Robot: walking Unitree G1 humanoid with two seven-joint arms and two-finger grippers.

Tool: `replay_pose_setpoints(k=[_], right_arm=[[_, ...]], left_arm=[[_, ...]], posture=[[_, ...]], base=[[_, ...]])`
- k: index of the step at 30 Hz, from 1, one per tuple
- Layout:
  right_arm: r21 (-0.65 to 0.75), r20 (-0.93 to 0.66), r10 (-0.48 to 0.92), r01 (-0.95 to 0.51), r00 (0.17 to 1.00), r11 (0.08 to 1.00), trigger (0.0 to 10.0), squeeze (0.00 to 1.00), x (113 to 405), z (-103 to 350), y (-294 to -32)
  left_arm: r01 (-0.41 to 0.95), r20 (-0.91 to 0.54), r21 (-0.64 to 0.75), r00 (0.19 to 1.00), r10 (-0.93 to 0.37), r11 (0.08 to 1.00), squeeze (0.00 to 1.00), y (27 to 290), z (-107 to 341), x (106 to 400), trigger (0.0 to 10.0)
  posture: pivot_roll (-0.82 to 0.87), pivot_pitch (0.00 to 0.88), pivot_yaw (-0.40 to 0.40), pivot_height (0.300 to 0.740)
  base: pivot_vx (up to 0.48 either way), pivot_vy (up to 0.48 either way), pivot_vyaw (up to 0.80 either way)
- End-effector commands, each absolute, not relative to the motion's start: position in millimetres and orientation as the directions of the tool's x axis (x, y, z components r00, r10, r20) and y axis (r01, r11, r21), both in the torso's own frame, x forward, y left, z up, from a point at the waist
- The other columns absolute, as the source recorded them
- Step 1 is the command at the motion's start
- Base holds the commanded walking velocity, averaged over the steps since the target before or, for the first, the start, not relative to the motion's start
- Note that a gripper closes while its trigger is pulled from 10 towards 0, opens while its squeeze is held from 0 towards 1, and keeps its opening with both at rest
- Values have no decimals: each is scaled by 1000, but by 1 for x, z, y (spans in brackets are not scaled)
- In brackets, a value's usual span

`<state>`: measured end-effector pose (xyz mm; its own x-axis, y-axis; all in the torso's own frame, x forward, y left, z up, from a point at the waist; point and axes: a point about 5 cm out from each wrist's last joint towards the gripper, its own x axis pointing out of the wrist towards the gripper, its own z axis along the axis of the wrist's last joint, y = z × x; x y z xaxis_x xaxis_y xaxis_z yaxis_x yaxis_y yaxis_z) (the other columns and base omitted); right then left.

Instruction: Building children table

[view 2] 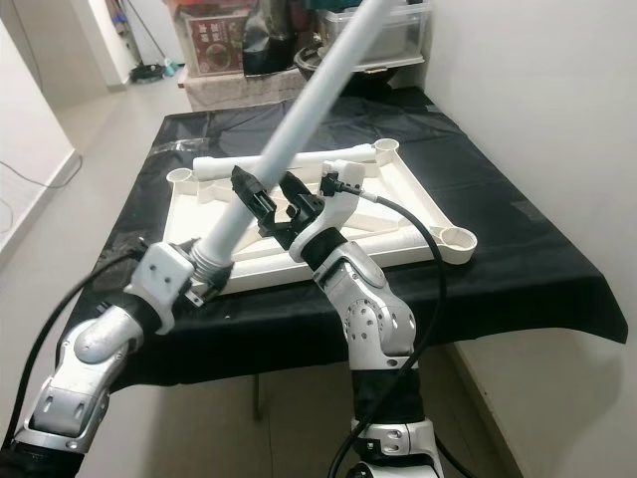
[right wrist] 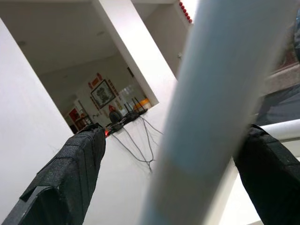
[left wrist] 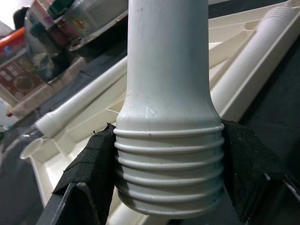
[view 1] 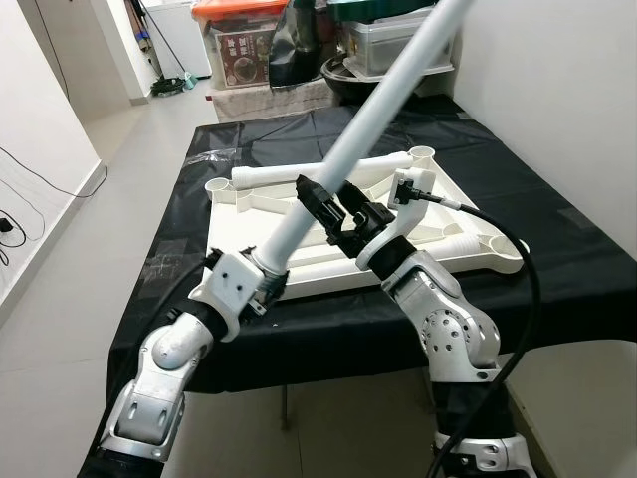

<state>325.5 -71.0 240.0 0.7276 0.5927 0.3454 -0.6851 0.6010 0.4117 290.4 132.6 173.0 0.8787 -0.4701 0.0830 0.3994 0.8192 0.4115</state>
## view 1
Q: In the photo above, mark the white plastic table leg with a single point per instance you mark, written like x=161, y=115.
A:
x=279, y=176
x=311, y=261
x=398, y=90

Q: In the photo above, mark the white plastic table top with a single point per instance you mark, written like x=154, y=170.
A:
x=249, y=211

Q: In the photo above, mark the beige patterned bench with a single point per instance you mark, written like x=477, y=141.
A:
x=269, y=100

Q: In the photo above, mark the clear plastic tape piece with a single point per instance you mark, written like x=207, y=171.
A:
x=214, y=154

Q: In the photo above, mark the clear plastic storage container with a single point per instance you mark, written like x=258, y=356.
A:
x=383, y=50

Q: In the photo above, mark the black bag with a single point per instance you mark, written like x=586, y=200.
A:
x=304, y=40

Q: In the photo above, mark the orange lid storage box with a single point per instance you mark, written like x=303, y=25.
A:
x=244, y=55

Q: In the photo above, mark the floor mop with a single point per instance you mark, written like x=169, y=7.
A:
x=174, y=87

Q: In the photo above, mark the green round lid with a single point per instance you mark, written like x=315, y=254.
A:
x=368, y=8

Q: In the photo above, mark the black plastic table cover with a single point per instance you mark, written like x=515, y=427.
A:
x=557, y=229

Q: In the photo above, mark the black power adapter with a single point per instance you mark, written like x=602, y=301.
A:
x=6, y=227

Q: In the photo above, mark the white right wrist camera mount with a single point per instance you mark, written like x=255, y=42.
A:
x=381, y=244

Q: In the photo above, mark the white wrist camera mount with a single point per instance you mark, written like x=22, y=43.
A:
x=381, y=244
x=229, y=284

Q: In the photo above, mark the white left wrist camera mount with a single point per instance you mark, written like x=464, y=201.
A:
x=229, y=284

